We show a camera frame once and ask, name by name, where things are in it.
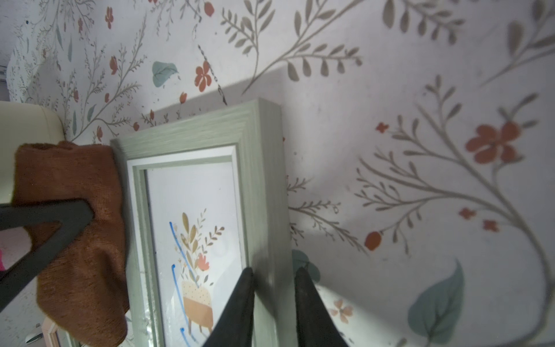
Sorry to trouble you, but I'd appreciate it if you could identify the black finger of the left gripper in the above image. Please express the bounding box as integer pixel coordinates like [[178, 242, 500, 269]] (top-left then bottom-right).
[[0, 198, 95, 312]]

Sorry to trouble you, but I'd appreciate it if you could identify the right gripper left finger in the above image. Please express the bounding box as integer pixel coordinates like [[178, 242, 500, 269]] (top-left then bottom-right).
[[203, 267, 255, 347]]

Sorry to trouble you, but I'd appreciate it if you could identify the cream box with green lid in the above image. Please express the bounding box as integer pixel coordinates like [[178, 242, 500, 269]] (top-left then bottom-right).
[[1, 101, 64, 204]]

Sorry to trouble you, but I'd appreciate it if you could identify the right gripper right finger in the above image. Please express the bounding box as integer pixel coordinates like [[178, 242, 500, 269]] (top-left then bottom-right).
[[294, 267, 348, 347]]

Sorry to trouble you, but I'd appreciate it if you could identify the brown cloth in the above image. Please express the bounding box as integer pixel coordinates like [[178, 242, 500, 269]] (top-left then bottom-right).
[[12, 141, 130, 346]]

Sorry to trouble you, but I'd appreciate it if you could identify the pink picture frame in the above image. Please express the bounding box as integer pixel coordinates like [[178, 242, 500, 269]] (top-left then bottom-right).
[[41, 317, 64, 347]]

